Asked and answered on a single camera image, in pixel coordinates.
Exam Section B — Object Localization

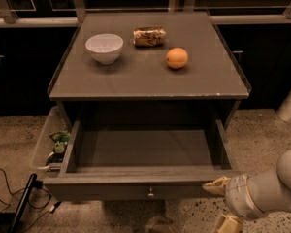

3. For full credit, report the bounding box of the clear plastic bin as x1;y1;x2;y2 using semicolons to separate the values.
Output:
30;106;67;179

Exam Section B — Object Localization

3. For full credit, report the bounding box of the orange fruit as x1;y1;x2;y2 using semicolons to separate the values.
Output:
166;48;188;69

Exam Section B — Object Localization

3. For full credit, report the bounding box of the black stand leg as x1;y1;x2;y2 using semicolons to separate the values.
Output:
8;173;37;233

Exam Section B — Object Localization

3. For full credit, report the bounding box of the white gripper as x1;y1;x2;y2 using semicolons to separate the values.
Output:
202;174;267;233

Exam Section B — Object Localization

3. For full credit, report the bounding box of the crushed soda can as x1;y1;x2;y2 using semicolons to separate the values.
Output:
133;27;166;47

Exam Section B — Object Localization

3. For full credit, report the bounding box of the green snack bag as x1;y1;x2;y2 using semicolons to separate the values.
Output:
47;130;71;164

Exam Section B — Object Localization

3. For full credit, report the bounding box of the grey top drawer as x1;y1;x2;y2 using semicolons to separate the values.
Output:
45;120;239;201

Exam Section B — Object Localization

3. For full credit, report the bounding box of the grey cabinet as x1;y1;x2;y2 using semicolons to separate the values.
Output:
47;11;252;132

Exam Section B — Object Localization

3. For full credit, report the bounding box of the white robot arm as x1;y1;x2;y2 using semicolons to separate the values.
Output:
202;150;291;233

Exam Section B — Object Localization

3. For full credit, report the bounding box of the small drawer knob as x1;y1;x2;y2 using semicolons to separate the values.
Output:
147;187;155;199

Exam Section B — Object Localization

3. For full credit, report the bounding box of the black cable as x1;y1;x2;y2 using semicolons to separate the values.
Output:
0;167;62;233

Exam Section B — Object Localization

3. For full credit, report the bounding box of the white bowl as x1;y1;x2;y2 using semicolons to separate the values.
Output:
85;33;123;65

